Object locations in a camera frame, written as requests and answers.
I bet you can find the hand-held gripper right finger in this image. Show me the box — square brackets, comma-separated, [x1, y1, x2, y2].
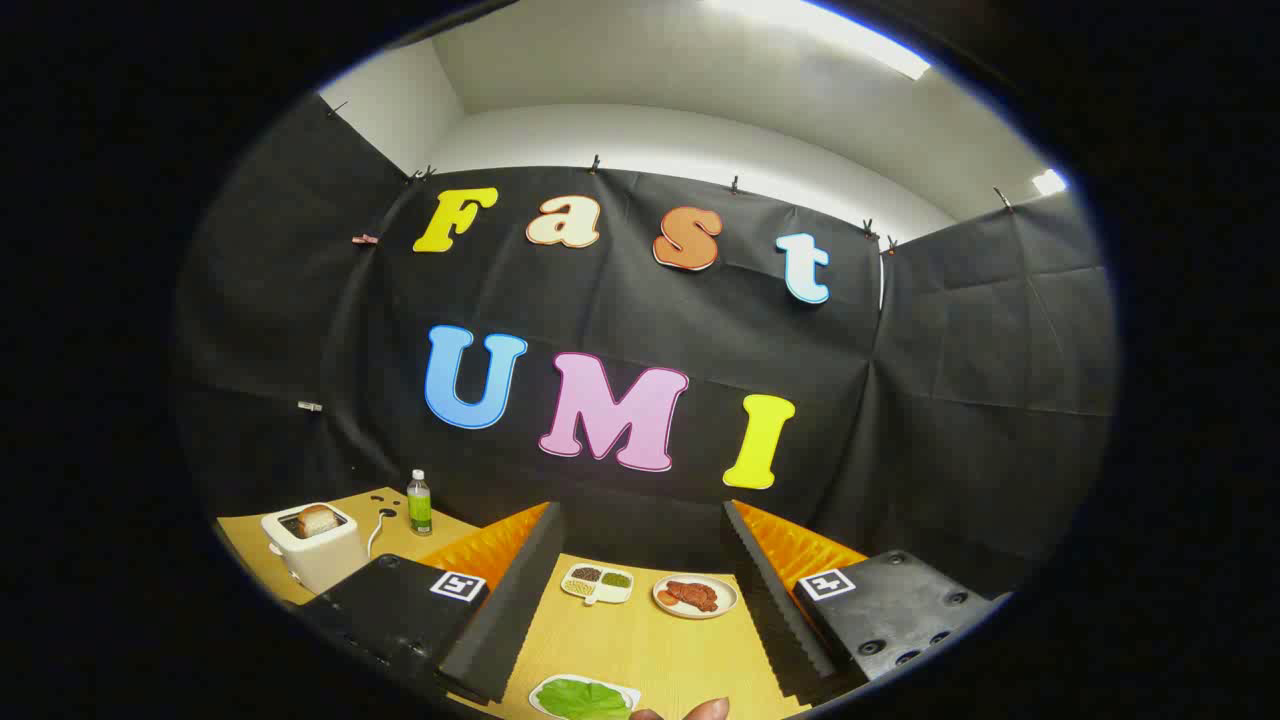
[722, 500, 1001, 701]

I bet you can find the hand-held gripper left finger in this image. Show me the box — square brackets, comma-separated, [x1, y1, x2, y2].
[300, 502, 566, 706]

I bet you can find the green lettuce leaf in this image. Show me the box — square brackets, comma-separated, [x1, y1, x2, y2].
[538, 678, 633, 720]

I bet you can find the round white plate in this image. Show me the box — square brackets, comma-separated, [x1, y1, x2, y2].
[652, 574, 739, 620]

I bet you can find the white divided dish with beans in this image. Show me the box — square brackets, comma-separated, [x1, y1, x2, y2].
[560, 563, 634, 607]

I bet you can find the white rounded flat plate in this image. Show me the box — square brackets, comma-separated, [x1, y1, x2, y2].
[528, 675, 641, 720]

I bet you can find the white toaster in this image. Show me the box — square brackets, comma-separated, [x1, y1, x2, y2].
[262, 502, 363, 593]

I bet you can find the black backdrop cloth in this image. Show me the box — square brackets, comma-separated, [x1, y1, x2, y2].
[172, 95, 1116, 601]

